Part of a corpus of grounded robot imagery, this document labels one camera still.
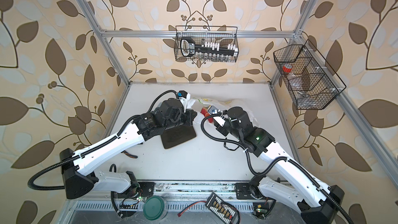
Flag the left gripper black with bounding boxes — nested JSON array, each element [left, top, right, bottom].
[[162, 107, 199, 131]]

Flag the white plastic bag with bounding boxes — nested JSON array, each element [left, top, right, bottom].
[[187, 97, 259, 126]]

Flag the red fake strawberry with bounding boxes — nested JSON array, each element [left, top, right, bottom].
[[200, 107, 210, 117]]

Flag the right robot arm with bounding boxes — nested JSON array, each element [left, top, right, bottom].
[[209, 106, 353, 224]]

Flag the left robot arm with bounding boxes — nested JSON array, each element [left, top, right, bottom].
[[28, 90, 197, 200]]

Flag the black square tray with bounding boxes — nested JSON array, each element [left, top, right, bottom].
[[161, 125, 197, 149]]

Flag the black tool set in basket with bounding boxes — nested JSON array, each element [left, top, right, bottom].
[[179, 37, 239, 57]]

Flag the red cap plastic bottle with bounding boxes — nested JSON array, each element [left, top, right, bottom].
[[283, 63, 308, 99]]

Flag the black connector board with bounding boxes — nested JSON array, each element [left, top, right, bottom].
[[205, 192, 240, 224]]

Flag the small circuit board right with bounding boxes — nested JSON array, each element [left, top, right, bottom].
[[253, 202, 270, 219]]

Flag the green round lid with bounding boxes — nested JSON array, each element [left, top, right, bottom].
[[143, 196, 167, 221]]

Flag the orange handled pliers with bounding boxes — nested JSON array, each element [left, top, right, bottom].
[[122, 151, 138, 159]]

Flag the black wire basket centre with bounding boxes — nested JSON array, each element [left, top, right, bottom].
[[174, 24, 239, 63]]

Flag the black wire basket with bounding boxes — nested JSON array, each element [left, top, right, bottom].
[[174, 24, 239, 63], [273, 40, 346, 110]]

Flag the black wire basket right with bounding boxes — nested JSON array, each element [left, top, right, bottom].
[[273, 40, 346, 110]]

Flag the red black cable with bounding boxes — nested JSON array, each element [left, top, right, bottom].
[[177, 201, 207, 217]]

